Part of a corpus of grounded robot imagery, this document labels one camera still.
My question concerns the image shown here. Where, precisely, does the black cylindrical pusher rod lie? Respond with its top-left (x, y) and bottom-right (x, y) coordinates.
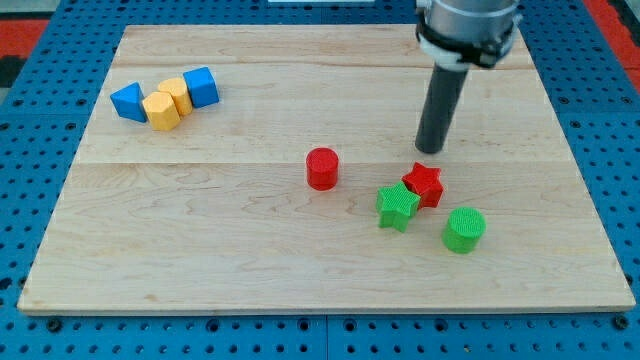
top-left (415, 65), bottom-right (468, 154)

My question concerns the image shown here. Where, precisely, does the red cylinder block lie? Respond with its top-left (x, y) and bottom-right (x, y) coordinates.
top-left (306, 147), bottom-right (339, 191)

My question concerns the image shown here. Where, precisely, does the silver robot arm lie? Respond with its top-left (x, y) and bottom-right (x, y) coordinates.
top-left (415, 0), bottom-right (520, 154)

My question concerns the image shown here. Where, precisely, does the red star block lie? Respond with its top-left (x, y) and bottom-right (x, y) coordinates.
top-left (402, 162), bottom-right (444, 209)

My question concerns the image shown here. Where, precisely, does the green star block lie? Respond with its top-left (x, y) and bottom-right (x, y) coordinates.
top-left (376, 181), bottom-right (420, 233)

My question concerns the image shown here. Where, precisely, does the green cylinder block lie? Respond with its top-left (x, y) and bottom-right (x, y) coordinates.
top-left (441, 207), bottom-right (487, 254)

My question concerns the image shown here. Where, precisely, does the wooden board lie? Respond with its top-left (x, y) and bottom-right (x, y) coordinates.
top-left (18, 25), bottom-right (635, 316)

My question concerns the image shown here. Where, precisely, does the blue cube block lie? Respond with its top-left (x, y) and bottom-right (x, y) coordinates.
top-left (183, 67), bottom-right (220, 108)

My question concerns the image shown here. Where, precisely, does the yellow cylinder block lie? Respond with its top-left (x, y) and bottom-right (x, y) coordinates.
top-left (157, 77), bottom-right (193, 116)

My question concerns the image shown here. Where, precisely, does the yellow hexagon block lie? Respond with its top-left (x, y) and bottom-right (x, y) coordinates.
top-left (142, 92), bottom-right (181, 131)

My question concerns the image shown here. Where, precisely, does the blue triangle block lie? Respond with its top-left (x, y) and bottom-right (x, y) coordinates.
top-left (110, 82), bottom-right (147, 123)

